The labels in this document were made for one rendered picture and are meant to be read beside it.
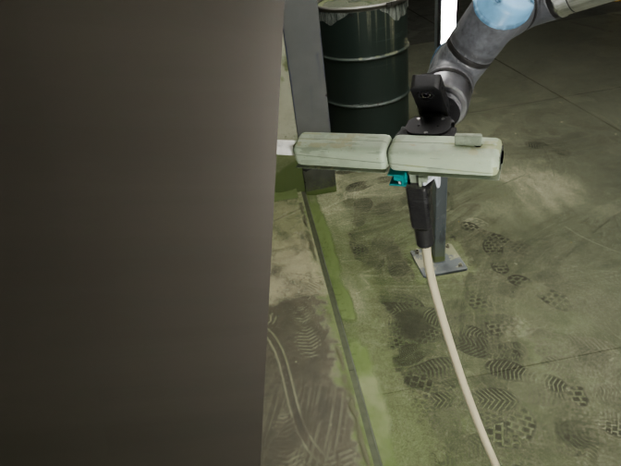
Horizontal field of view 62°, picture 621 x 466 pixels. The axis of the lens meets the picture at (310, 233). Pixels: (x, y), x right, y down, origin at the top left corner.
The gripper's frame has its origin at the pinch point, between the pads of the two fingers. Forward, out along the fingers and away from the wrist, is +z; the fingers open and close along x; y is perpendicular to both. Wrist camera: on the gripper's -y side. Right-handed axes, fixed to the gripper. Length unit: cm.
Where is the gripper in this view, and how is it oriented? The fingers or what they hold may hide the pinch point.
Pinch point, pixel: (413, 174)
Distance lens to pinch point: 78.4
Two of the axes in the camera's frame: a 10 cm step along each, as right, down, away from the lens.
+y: 2.3, 6.9, 6.9
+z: -3.5, 7.2, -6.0
